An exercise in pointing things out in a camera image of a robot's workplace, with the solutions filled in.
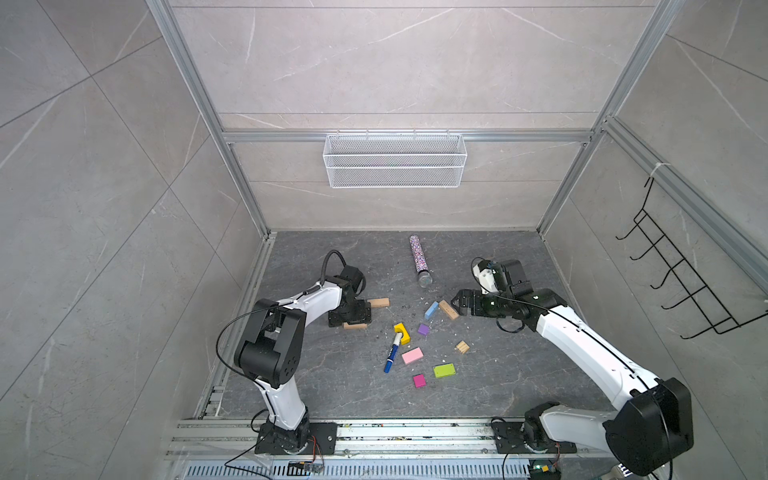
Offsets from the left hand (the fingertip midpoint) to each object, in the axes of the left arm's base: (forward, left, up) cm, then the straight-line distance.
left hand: (356, 313), depth 94 cm
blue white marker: (-13, -11, -1) cm, 17 cm away
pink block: (-14, -17, -1) cm, 22 cm away
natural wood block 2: (-7, -2, +5) cm, 9 cm away
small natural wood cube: (-12, -32, 0) cm, 34 cm away
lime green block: (-19, -26, -1) cm, 32 cm away
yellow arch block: (-6, -14, +1) cm, 15 cm away
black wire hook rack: (-14, -76, +32) cm, 84 cm away
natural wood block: (+5, -8, -2) cm, 10 cm away
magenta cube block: (-21, -18, -2) cm, 28 cm away
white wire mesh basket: (+43, -14, +28) cm, 53 cm away
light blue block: (0, -24, 0) cm, 24 cm away
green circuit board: (-42, -46, -2) cm, 63 cm away
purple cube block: (-5, -22, -2) cm, 22 cm away
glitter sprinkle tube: (+11, -23, +2) cm, 26 cm away
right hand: (-4, -32, +13) cm, 35 cm away
